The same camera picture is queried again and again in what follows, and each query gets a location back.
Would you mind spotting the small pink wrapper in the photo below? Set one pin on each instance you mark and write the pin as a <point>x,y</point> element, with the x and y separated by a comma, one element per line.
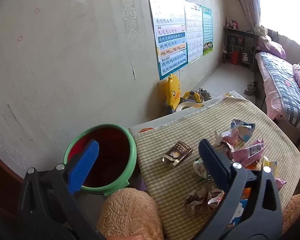
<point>280,183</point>

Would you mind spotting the dark metal shelf rack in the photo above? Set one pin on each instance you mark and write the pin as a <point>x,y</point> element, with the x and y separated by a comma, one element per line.
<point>240,31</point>

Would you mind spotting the grey sneaker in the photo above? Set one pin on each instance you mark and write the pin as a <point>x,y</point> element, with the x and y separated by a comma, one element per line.
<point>205,93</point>

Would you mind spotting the cream cloth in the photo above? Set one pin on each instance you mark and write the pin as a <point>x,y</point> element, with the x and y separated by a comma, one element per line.
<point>261,31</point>

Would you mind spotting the blue white snack wrapper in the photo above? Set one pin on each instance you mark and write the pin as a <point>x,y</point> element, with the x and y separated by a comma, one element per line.
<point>243,130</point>

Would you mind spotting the brown snack wrapper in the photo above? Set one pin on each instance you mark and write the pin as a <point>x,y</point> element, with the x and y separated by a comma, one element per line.
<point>178,151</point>

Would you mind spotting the white bag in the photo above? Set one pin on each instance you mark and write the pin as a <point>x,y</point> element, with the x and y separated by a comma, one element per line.
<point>245,57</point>

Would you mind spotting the small white wrapper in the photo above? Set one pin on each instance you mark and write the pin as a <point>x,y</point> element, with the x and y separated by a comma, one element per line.
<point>198,167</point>

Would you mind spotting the small red white box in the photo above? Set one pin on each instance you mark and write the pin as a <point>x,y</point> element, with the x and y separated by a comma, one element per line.
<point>234,25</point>

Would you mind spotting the blue cloud print packet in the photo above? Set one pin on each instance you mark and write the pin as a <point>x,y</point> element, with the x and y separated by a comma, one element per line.
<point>237,211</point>

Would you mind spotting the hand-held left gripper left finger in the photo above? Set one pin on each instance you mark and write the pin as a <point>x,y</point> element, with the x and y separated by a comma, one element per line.
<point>85,165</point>

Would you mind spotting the yellow duck potty seat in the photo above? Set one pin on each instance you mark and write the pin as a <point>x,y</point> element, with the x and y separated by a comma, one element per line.
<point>173,92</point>

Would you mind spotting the pink white wrapper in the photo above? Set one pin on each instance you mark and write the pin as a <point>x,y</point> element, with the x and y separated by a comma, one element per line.
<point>225,143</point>

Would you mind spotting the white wall socket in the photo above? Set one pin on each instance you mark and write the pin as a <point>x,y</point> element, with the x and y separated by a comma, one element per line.
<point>177,74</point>

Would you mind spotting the green striped tablecloth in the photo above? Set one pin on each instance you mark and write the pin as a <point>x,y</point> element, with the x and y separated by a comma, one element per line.
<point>170,187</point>

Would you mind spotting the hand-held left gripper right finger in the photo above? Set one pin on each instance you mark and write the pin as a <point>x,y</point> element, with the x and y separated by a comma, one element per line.
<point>215,165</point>

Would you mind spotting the green chart wall poster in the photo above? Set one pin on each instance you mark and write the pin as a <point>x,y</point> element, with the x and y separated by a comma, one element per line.
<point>207,30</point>

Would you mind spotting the yellow snack packet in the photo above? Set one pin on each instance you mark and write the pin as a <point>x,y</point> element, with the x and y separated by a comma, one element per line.
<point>271,165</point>

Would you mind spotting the white chart wall poster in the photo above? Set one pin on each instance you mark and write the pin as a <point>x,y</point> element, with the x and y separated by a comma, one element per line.
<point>193,30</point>

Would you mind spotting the pink foil snack wrapper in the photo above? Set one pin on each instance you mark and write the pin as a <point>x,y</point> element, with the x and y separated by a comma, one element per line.
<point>250,152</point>

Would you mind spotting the green-rimmed red waste bin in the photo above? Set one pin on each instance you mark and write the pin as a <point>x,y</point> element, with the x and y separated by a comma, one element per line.
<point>110,152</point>

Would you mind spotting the patterned curtain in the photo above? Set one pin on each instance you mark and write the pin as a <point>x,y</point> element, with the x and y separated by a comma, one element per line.
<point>247,0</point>

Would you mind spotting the blue letter wall poster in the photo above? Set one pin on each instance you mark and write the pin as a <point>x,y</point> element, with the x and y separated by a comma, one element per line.
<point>170,35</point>

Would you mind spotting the brown paper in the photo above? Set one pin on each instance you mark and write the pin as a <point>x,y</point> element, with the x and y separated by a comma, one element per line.
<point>200,200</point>

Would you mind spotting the bed with plaid quilt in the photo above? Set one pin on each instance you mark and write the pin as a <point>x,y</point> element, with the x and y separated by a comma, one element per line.
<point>280,85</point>

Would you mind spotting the grey shoe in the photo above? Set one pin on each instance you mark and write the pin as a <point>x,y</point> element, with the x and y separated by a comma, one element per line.
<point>250,88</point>

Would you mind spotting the pink bed sheet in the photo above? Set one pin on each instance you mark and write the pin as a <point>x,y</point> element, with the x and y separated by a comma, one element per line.
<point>268,87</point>

